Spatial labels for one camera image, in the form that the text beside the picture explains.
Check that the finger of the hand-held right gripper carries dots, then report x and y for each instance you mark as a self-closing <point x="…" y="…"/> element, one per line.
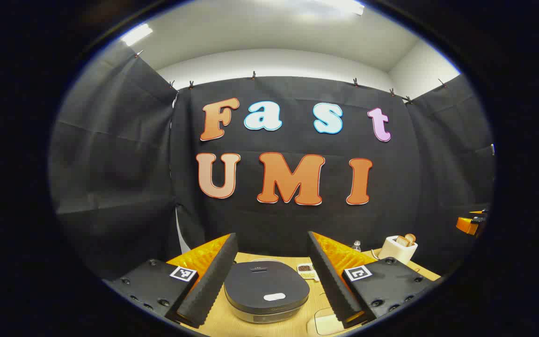
<point x="467" y="225"/>

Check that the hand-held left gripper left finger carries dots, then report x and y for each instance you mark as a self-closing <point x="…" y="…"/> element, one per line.
<point x="213" y="281"/>

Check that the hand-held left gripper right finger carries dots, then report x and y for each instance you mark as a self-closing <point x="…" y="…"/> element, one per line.
<point x="330" y="281"/>

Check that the cream rice container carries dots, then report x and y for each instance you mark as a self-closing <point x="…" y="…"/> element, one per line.
<point x="325" y="324"/>

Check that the dark grey rice cooker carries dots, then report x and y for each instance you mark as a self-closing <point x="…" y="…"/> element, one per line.
<point x="260" y="285"/>

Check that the white divided bean dish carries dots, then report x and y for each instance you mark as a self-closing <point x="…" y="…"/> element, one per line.
<point x="306" y="269"/>

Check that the green plastic bottle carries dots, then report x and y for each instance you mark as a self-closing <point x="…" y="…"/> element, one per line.
<point x="356" y="245"/>

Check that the toasted bread slice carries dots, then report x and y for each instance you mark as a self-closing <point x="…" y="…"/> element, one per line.
<point x="402" y="241"/>
<point x="411" y="238"/>

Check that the black backdrop cloth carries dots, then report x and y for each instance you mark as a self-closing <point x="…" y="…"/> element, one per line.
<point x="297" y="220"/>

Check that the white toaster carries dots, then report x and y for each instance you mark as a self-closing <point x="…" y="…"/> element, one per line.
<point x="398" y="253"/>

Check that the ceiling light panel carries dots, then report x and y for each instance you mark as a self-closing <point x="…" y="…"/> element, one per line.
<point x="136" y="34"/>

